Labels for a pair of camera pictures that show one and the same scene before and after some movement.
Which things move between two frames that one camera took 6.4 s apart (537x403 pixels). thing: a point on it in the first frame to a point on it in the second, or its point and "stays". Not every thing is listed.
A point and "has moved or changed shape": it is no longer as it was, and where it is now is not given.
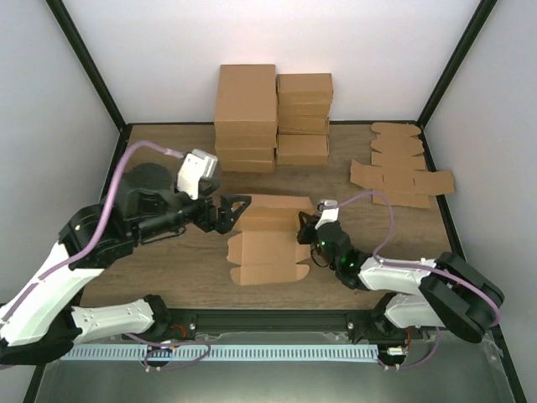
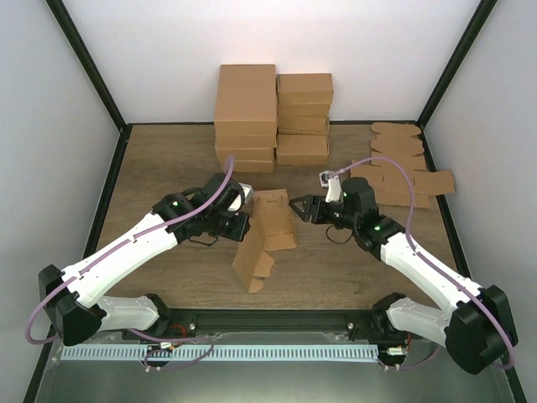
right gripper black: x=306 y=227 to x=310 y=203
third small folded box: x=302 y=125 stays
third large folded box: x=246 y=154 stays
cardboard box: x=267 y=248 has moved or changed shape
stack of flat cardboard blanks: x=397 y=175 stays
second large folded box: x=247 y=141 stays
